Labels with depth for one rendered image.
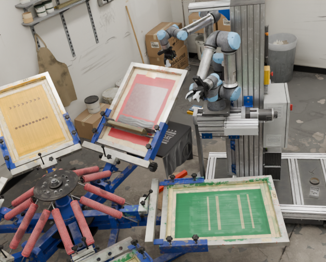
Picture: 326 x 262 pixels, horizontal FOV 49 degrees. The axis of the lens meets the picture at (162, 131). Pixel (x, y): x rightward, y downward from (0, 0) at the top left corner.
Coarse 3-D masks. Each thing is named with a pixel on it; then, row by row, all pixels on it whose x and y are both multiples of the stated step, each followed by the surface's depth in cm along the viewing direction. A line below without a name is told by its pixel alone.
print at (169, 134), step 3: (168, 129) 334; (171, 129) 334; (168, 132) 331; (171, 132) 330; (174, 132) 330; (165, 135) 328; (168, 135) 327; (171, 135) 326; (165, 138) 324; (168, 138) 323; (171, 138) 322; (162, 141) 320; (165, 141) 320
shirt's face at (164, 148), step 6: (168, 126) 338; (174, 126) 337; (180, 126) 336; (186, 126) 334; (180, 132) 328; (174, 138) 322; (162, 144) 317; (168, 144) 316; (162, 150) 310; (162, 156) 304
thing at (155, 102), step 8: (160, 80) 304; (168, 80) 300; (152, 88) 304; (160, 88) 300; (168, 88) 297; (152, 96) 300; (160, 96) 297; (144, 104) 301; (152, 104) 297; (160, 104) 294; (144, 112) 297; (152, 112) 294; (160, 112) 290; (152, 120) 290; (152, 128) 287; (136, 136) 291; (144, 136) 287; (144, 144) 284
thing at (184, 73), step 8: (136, 64) 318; (144, 64) 314; (128, 72) 318; (168, 72) 301; (176, 72) 296; (184, 72) 292; (128, 80) 318; (184, 80) 291; (120, 88) 315; (176, 88) 289; (120, 96) 314; (176, 96) 286; (112, 104) 311; (168, 104) 286; (112, 112) 310; (168, 112) 283; (168, 120) 284; (104, 128) 305; (104, 144) 297; (112, 144) 293; (128, 152) 286; (136, 152) 280; (144, 152) 277
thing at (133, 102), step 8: (136, 80) 315; (144, 80) 312; (152, 80) 308; (136, 88) 311; (144, 88) 308; (128, 96) 312; (136, 96) 308; (144, 96) 304; (128, 104) 308; (136, 104) 304; (120, 112) 308; (128, 112) 304; (136, 112) 301; (112, 128) 304; (112, 136) 301; (120, 136) 298; (128, 136) 294
